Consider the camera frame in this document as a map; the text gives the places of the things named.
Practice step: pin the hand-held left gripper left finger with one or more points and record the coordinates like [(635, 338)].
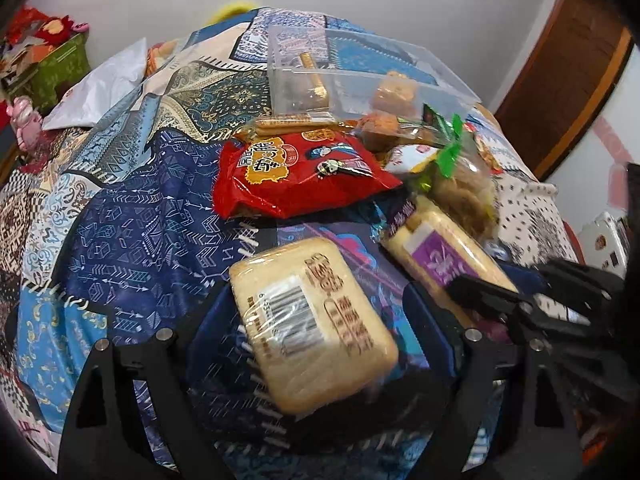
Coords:
[(210, 332)]

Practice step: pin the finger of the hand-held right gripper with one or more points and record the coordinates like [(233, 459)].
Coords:
[(575, 277), (482, 296)]

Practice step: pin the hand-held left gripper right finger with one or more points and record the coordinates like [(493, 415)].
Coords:
[(436, 331)]

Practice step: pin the purple label biscuit packet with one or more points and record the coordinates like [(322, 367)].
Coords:
[(442, 255)]

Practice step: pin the pale cake packet with barcode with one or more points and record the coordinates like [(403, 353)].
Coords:
[(310, 325)]

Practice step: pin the green-tied clear cookie bag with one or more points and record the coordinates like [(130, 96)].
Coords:
[(465, 187)]

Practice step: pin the red snack packet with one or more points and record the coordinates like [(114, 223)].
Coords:
[(295, 172)]

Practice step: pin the clear plastic container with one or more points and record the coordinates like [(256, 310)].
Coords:
[(350, 72)]

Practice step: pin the patchwork printed blanket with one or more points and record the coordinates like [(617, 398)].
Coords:
[(125, 210)]

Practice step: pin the brown wooden door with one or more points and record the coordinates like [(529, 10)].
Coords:
[(565, 80)]

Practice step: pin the orange pastry packet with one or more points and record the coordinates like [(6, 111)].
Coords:
[(395, 91)]

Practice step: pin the long biscuit stick packet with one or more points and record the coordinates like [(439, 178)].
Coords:
[(292, 122)]

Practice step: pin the white pillow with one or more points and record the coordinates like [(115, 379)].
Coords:
[(97, 87)]

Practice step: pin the gold tube snack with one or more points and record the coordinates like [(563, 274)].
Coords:
[(312, 80)]

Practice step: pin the pink plush toy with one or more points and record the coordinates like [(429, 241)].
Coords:
[(26, 120)]

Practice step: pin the green storage box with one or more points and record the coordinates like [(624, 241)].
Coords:
[(55, 67)]

